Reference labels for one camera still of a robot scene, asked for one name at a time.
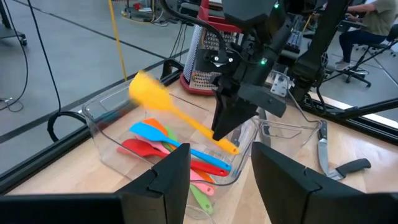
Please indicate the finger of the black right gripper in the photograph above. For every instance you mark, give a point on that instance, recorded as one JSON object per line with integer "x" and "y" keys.
{"x": 231, "y": 115}
{"x": 215, "y": 112}

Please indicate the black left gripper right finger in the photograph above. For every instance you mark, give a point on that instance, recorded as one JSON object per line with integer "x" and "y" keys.
{"x": 286, "y": 193}

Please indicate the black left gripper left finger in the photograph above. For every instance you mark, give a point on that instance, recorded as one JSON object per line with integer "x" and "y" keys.
{"x": 168, "y": 193}

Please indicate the green silicone spatula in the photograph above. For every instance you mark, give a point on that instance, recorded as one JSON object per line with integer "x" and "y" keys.
{"x": 202, "y": 199}

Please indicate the pink silicone spatula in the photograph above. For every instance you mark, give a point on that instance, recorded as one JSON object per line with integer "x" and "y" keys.
{"x": 203, "y": 187}

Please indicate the red silicone spatula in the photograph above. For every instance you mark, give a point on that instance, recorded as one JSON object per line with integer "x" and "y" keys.
{"x": 136, "y": 146}

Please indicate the orange silicone spatula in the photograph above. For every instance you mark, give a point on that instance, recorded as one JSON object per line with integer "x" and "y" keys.
{"x": 154, "y": 123}

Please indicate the blue silicone spatula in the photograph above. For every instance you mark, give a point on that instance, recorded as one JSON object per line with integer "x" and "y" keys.
{"x": 149, "y": 132}

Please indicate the yellow silicone spatula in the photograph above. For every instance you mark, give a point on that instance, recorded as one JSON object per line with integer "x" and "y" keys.
{"x": 149, "y": 93}

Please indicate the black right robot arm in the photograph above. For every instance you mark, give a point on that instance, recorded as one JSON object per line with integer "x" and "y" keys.
{"x": 314, "y": 62}

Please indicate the red metal box grater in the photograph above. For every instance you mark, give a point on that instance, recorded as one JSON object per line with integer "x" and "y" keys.
{"x": 199, "y": 71}

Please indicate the backlit black keyboard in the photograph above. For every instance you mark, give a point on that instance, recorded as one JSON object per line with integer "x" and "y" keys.
{"x": 295, "y": 40}

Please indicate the clear plastic bin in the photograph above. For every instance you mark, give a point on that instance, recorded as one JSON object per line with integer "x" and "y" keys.
{"x": 102, "y": 124}
{"x": 298, "y": 137}

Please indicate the black office chair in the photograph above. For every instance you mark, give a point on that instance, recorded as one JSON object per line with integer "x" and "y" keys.
{"x": 357, "y": 74}

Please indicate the person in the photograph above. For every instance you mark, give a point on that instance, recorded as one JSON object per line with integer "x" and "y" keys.
{"x": 379, "y": 15}

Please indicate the grey cart base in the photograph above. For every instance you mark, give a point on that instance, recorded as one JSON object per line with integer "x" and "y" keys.
{"x": 9, "y": 32}

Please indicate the grey metal bracket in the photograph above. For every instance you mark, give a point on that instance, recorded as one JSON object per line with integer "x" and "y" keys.
{"x": 280, "y": 85}

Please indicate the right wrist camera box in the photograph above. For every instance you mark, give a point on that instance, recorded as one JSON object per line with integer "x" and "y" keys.
{"x": 206, "y": 62}

